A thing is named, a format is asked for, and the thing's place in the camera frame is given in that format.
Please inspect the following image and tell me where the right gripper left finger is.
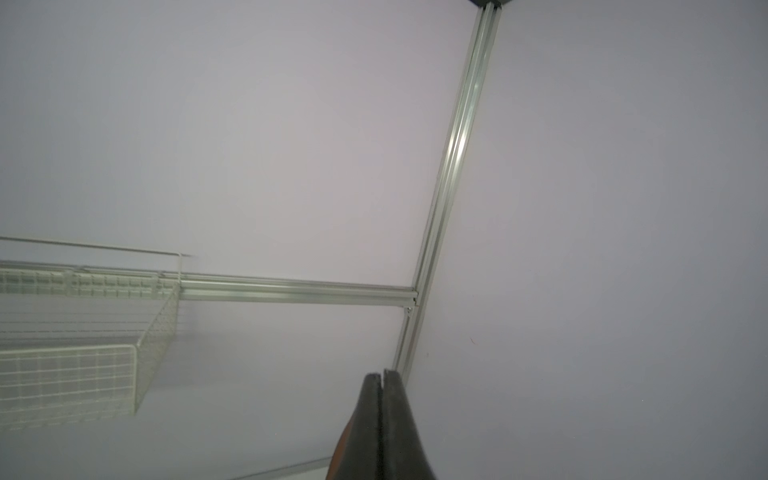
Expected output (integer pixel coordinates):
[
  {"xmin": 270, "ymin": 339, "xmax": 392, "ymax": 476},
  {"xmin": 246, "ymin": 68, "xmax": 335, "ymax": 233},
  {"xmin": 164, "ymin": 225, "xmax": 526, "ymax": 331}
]
[{"xmin": 335, "ymin": 373, "xmax": 382, "ymax": 480}]

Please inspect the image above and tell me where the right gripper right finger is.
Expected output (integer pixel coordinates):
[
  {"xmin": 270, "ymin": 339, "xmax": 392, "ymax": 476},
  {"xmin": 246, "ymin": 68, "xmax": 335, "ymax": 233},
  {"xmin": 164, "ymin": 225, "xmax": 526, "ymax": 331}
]
[{"xmin": 382, "ymin": 370, "xmax": 436, "ymax": 480}]

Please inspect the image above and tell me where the brown ribbon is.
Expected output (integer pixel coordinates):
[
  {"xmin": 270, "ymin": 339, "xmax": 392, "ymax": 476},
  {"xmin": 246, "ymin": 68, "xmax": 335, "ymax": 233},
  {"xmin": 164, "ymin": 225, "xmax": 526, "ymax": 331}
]
[{"xmin": 325, "ymin": 417, "xmax": 355, "ymax": 480}]

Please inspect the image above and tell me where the white wire wall basket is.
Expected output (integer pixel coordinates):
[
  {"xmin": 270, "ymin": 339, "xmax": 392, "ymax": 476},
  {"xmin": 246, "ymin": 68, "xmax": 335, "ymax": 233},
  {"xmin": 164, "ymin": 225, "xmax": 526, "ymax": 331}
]
[{"xmin": 1, "ymin": 235, "xmax": 187, "ymax": 432}]

